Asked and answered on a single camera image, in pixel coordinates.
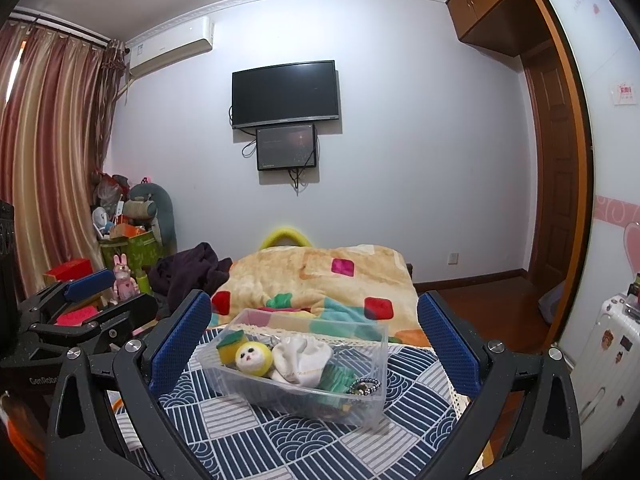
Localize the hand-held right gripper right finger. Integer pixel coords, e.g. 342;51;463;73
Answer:
417;291;583;480

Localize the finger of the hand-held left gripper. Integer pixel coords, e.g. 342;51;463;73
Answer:
35;292;160;357
20;268;115;322

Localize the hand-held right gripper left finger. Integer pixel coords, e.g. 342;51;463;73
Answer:
47;290;213;480

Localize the yellow green sponge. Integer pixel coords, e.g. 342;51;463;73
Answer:
216;331;247;365

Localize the yellow cat face plush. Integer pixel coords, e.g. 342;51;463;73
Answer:
234;342;274;373

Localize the clear plastic box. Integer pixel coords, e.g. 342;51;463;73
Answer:
187;308;390;429

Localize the white sock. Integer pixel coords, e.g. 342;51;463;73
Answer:
270;336;333;387

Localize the red box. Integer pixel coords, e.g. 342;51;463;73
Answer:
44;258;94;286

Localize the pink rabbit toy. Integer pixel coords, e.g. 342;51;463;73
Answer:
112;253;140;304

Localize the pink towel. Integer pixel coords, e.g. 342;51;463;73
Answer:
55;305;101;327

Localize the green bag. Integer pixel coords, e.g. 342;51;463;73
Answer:
100;230;163;282

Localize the dark purple cloth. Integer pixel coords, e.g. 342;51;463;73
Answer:
148;242;233;311

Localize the pile of plastic bags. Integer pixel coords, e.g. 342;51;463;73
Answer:
95;172;131;209

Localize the grey green plush pillow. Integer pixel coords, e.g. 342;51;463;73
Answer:
127;182;177;253

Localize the grey bag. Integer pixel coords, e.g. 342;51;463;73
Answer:
537;282;566;322

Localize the striped brown curtain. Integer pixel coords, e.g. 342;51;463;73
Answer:
0;20;128;311

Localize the yellow patterned blanket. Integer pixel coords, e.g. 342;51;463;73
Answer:
210;245;433;348

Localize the yellow chair back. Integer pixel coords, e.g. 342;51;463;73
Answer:
259;226;313;251

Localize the blue patterned tablecloth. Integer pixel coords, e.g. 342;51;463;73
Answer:
112;330;473;480

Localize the white suitcase with stickers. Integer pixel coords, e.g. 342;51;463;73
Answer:
575;294;640;471

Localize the wooden door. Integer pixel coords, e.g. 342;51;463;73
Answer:
522;45;581;326

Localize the white sliding wardrobe door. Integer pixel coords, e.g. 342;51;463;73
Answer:
537;0;640;356

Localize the white air conditioner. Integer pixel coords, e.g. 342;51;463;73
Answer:
125;16;215;80

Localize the white paper label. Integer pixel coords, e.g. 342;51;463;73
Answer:
611;82;636;107

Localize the wooden overhead cabinet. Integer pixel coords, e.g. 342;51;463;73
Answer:
446;0;543;58

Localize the small wall monitor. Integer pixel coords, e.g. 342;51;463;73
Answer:
256;123;319;172

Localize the white curtain rail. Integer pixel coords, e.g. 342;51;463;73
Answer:
10;6;113;43

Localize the large wall television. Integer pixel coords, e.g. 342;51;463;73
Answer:
231;60;342;130

